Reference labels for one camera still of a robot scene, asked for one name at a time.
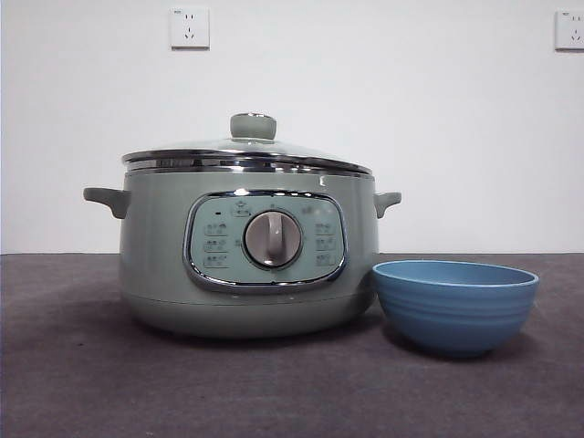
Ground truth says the glass lid with green knob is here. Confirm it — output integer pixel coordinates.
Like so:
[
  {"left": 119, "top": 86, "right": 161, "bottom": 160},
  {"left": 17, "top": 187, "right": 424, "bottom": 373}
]
[{"left": 120, "top": 112, "right": 372, "bottom": 176}]

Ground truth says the pale green electric steamer pot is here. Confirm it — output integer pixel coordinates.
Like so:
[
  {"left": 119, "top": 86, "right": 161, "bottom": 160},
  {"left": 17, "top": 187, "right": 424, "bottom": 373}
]
[{"left": 82, "top": 167, "right": 403, "bottom": 339}]

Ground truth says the blue ribbed bowl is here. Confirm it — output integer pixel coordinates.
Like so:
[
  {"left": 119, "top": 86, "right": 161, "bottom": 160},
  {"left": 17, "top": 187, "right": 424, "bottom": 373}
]
[{"left": 371, "top": 259, "right": 541, "bottom": 359}]

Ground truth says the white wall socket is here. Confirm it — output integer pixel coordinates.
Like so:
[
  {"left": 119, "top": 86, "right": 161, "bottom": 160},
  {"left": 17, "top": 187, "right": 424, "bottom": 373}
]
[
  {"left": 171, "top": 6, "right": 212, "bottom": 51},
  {"left": 554, "top": 9, "right": 584, "bottom": 52}
]

